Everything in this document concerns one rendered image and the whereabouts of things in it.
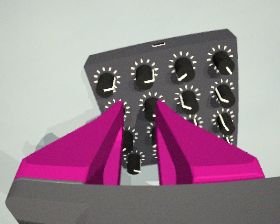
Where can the dark grey knob box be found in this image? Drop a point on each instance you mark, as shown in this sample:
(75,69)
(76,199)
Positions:
(127,74)

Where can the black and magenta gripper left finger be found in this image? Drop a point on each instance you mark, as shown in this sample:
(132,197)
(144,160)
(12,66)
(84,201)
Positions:
(82,154)

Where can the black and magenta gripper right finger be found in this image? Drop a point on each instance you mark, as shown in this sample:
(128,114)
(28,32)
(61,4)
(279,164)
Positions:
(198,156)

